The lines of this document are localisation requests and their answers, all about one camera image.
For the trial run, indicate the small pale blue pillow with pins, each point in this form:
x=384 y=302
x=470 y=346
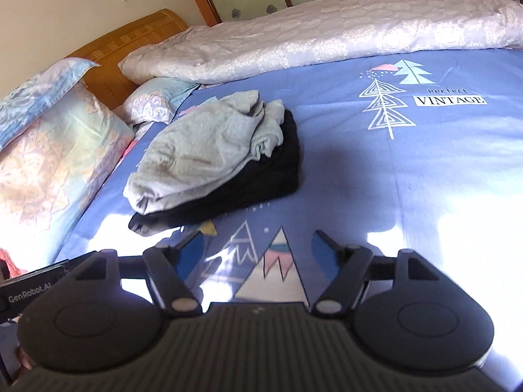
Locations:
x=155 y=100

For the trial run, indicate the grey pants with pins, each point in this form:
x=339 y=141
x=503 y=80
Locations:
x=196 y=151

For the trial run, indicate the blue printed bed sheet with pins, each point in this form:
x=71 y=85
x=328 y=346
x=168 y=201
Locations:
x=408 y=171

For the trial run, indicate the black pants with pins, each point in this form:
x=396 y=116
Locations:
x=265 y=179

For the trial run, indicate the red cloth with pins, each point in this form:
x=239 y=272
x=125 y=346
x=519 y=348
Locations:
x=10 y=262

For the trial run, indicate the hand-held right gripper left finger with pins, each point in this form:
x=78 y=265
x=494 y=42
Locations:
x=190 y=254

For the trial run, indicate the person's left hand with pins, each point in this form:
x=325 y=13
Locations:
x=25 y=360

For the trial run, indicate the wooden bed headboard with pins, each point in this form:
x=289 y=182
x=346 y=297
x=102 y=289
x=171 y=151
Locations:
x=122 y=45

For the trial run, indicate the large pastel printed pillow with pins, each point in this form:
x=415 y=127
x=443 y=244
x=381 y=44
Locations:
x=49 y=171

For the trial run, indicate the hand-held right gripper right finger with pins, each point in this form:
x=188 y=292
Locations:
x=325 y=254

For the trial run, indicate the lavender floral quilt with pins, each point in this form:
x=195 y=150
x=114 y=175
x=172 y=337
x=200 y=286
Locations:
x=327 y=28

